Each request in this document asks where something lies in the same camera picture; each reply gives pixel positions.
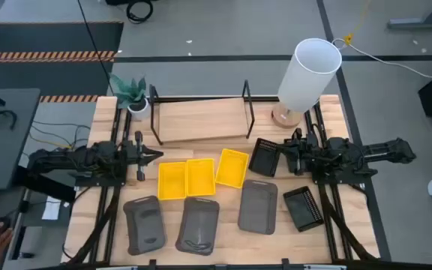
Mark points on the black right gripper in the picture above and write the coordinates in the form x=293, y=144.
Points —
x=294, y=157

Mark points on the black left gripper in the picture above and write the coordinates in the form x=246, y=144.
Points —
x=139, y=157

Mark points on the black plastic basket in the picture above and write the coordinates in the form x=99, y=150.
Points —
x=264, y=159
x=301, y=210

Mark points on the yellow plastic basket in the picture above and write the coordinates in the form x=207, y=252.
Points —
x=232, y=168
x=171, y=182
x=200, y=178

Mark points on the grey plastic basket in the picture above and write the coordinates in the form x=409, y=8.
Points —
x=198, y=225
x=257, y=208
x=144, y=225

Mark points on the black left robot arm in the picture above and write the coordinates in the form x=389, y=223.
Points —
x=69, y=159

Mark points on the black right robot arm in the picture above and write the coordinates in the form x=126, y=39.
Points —
x=381, y=150

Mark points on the white plant pot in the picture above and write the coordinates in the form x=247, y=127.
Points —
x=139, y=111

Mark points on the green leafy plant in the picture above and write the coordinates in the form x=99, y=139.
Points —
x=129, y=93

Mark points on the white table lamp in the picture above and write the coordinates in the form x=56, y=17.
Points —
x=306, y=75

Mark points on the white paper sheet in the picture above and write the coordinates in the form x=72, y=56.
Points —
x=51, y=208

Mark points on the grey desk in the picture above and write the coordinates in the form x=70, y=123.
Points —
x=6, y=150

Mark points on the black computer mouse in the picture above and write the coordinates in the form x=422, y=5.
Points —
x=1, y=222

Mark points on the grey metal table leg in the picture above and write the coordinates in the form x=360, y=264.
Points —
x=414, y=24

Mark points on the wooden shelf with black frame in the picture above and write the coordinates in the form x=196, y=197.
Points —
x=201, y=120

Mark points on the black aluminium rig frame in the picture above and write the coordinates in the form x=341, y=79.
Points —
x=332, y=240

